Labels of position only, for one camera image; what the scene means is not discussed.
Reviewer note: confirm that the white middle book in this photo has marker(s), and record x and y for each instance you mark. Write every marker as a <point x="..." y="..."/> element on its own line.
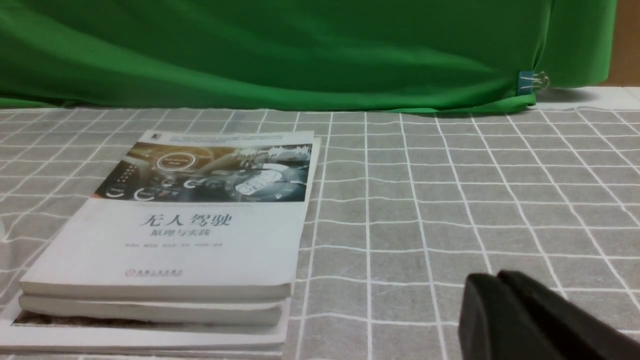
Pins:
<point x="160" y="311"/>

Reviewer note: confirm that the green backdrop cloth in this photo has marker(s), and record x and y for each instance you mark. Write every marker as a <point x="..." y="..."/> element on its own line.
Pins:
<point x="414" y="56"/>

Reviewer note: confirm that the white top book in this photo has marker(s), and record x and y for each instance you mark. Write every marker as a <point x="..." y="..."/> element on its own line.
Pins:
<point x="200" y="225"/>

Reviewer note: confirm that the white bottom book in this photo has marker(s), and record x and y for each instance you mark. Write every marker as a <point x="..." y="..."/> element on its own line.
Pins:
<point x="27" y="332"/>

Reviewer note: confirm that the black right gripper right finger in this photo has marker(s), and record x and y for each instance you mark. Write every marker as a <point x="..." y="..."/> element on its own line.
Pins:
<point x="574" y="332"/>

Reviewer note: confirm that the white book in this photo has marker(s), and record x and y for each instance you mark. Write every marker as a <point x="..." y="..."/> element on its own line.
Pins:
<point x="200" y="225"/>
<point x="27" y="332"/>
<point x="160" y="311"/>

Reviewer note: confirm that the grey checked tablecloth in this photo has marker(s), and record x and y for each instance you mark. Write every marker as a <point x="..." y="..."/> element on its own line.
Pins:
<point x="404" y="208"/>

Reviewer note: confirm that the blue binder clip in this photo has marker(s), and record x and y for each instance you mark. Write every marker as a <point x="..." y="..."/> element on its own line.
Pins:
<point x="529" y="82"/>

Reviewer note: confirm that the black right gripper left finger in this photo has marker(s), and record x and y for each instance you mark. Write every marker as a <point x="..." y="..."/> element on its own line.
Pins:
<point x="494" y="325"/>

